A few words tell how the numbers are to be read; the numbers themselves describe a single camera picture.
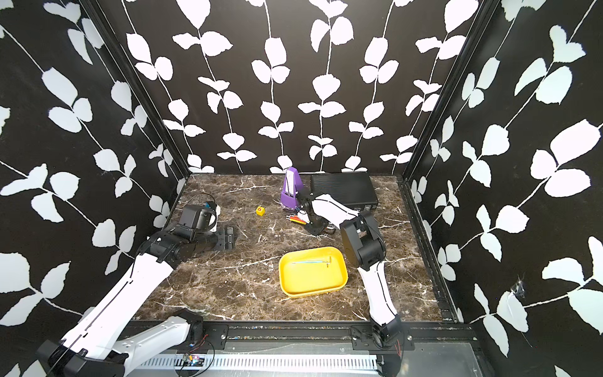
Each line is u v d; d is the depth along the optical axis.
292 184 1.01
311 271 0.89
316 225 0.88
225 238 0.67
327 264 0.90
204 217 0.58
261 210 1.04
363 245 0.57
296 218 1.01
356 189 1.43
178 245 0.50
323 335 0.76
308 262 0.90
